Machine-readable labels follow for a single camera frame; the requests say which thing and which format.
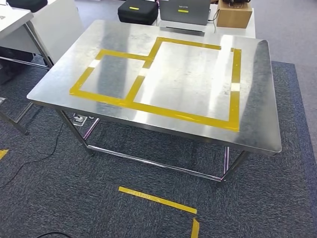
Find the black bag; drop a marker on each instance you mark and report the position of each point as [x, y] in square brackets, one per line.
[27, 5]

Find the silver laptop stand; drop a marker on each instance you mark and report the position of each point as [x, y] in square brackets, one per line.
[183, 28]

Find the white floor power strip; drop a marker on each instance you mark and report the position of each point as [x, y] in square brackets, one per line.
[79, 120]

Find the black router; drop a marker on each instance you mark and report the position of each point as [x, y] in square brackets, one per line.
[236, 3]

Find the grey laptop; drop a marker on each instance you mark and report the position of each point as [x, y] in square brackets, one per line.
[184, 16]

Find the stainless steel workbench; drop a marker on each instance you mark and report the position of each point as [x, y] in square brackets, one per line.
[257, 98]

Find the black zipped carry case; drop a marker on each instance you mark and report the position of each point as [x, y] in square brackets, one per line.
[137, 14]

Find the white desk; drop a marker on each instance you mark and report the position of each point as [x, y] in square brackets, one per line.
[247, 32]
[56, 29]

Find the yellow floor tape strip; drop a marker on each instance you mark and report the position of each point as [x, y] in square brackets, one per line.
[195, 228]
[158, 199]
[3, 153]

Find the brown cardboard box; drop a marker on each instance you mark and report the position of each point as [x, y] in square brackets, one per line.
[234, 18]

